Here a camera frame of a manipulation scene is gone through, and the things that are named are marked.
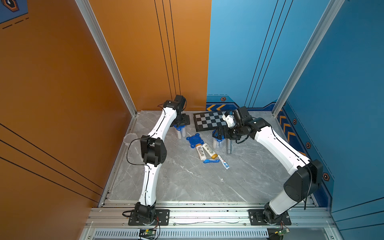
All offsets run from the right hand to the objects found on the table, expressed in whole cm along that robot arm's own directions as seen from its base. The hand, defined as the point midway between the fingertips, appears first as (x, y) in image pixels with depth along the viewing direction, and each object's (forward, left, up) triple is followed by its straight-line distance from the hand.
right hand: (220, 134), depth 81 cm
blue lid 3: (+11, +15, -21) cm, 28 cm away
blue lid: (+2, -1, -8) cm, 8 cm away
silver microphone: (-10, -2, +8) cm, 13 cm away
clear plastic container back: (+12, +24, -15) cm, 31 cm away
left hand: (+17, +23, -7) cm, 29 cm away
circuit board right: (-41, -27, -22) cm, 54 cm away
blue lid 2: (+11, +23, -7) cm, 27 cm away
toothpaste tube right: (-7, -4, -20) cm, 22 cm away
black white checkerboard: (+27, +3, -18) cm, 32 cm away
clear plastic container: (+5, -3, -18) cm, 19 cm away
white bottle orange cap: (0, +10, -18) cm, 21 cm away
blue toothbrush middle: (-5, +5, -19) cm, 21 cm away
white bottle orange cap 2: (-1, +3, -18) cm, 18 cm away
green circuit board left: (-42, +36, -23) cm, 60 cm away
